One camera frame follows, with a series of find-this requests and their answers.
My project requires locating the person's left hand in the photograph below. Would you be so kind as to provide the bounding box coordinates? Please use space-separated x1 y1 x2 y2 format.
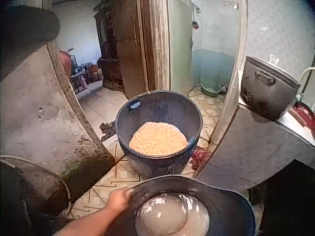
104 187 135 212

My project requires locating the dark blue plastic bucket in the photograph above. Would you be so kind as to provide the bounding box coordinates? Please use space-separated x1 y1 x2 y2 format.
103 175 257 236

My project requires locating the cloudy white water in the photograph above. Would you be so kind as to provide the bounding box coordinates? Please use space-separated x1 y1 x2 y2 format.
134 192 210 236

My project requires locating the heap of yellow grain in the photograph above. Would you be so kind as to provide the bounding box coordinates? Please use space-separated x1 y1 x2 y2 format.
128 121 189 156

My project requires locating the dark floor rag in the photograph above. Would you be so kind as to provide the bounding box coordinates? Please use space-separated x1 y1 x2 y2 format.
98 120 117 142

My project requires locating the red cloth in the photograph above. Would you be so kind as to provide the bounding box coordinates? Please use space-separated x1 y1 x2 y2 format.
190 146 212 171

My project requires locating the large dark blue tub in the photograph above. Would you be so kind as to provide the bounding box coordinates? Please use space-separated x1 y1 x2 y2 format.
115 89 204 179

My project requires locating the dark round metal drum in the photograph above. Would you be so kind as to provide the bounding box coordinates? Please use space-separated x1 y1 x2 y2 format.
0 155 72 236

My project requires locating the green plastic basin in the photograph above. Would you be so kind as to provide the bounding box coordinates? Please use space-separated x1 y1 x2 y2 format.
200 82 222 97

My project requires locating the grey concrete counter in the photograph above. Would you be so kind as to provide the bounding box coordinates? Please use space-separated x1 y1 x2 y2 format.
194 70 315 195

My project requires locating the wooden door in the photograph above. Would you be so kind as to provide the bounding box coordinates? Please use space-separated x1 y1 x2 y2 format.
112 0 170 99

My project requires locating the dark wooden cabinet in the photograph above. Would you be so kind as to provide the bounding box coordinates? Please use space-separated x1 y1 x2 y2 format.
93 0 128 92

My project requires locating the red gas cylinder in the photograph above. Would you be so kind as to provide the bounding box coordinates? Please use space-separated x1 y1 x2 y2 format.
58 48 74 77

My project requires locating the large blackened metal pot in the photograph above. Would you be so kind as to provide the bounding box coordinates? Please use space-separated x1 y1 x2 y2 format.
240 56 302 121

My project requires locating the red hanging ladle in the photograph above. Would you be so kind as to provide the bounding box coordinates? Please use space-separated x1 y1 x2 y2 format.
191 7 200 30

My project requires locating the red plastic lid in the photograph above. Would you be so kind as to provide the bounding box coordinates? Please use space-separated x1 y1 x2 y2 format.
292 101 315 131

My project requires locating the white hose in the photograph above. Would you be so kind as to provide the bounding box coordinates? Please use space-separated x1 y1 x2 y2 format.
298 66 315 99

